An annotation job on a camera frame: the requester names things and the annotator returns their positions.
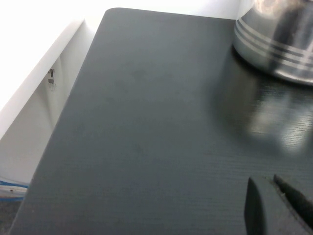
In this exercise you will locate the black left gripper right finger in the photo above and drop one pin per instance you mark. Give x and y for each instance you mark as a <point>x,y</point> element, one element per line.
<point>297,200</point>

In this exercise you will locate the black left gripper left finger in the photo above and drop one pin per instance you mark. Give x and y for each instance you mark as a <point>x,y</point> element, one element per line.
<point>254,210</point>

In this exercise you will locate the wall socket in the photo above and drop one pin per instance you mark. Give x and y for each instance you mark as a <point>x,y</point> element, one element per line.
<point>51,79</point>

